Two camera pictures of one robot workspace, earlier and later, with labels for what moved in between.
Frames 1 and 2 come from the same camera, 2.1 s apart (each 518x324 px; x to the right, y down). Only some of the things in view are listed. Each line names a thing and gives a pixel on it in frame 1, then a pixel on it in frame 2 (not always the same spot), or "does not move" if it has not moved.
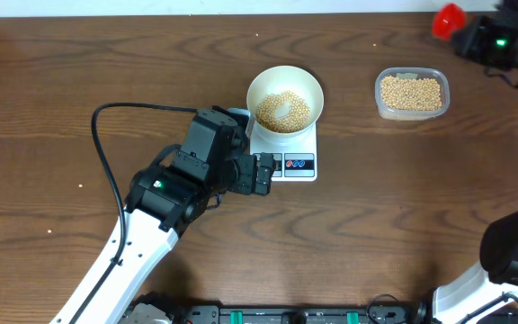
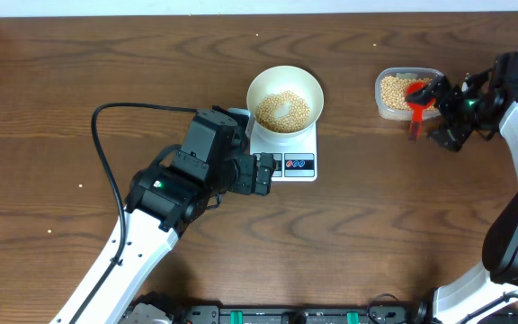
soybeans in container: [404, 94] does not move
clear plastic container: [411, 93] does not move
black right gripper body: [491, 44] to [456, 110]
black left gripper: [245, 184] does not move
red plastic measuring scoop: [448, 19] to [417, 109]
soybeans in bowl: [295, 120] does not move
